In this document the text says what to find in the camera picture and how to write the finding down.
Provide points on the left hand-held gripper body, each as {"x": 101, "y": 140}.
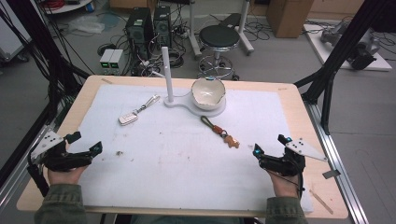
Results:
{"x": 59, "y": 161}

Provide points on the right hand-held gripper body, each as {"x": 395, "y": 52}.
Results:
{"x": 286, "y": 165}

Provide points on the white key stand with pole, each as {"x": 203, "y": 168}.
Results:
{"x": 168, "y": 71}

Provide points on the person's left hand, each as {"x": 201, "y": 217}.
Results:
{"x": 65, "y": 177}

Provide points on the person's right hand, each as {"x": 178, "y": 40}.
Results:
{"x": 285, "y": 186}

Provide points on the thin wooden stick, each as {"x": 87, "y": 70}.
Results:
{"x": 320, "y": 202}

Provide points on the white foam mat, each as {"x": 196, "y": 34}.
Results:
{"x": 186, "y": 174}

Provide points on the white bench power supply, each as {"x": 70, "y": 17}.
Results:
{"x": 106, "y": 60}
{"x": 117, "y": 60}

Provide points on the white floor board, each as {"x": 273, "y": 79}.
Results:
{"x": 330, "y": 59}

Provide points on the clear plastic bag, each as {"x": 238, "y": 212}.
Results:
{"x": 85, "y": 25}

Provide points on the grey robot equipment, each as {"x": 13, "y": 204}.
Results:
{"x": 361, "y": 56}

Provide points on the white metal stand leg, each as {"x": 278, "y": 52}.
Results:
{"x": 244, "y": 31}
{"x": 194, "y": 40}

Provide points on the closed cardboard box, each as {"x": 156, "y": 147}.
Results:
{"x": 288, "y": 17}

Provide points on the black round stool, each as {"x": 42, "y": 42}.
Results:
{"x": 219, "y": 35}

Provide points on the large black computer tower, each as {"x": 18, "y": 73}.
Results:
{"x": 139, "y": 29}

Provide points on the round white table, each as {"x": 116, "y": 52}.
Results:
{"x": 67, "y": 7}

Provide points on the small black computer tower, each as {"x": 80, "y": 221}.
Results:
{"x": 162, "y": 26}

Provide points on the white power strip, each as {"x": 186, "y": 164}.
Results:
{"x": 182, "y": 34}

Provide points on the open cardboard box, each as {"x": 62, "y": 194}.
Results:
{"x": 130, "y": 3}

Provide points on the grey metal bracket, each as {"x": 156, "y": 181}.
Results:
{"x": 331, "y": 174}

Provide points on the aluminium table rail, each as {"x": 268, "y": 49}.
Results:
{"x": 342, "y": 180}
{"x": 15, "y": 182}

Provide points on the black metal frame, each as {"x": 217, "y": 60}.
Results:
{"x": 53, "y": 62}
{"x": 342, "y": 46}

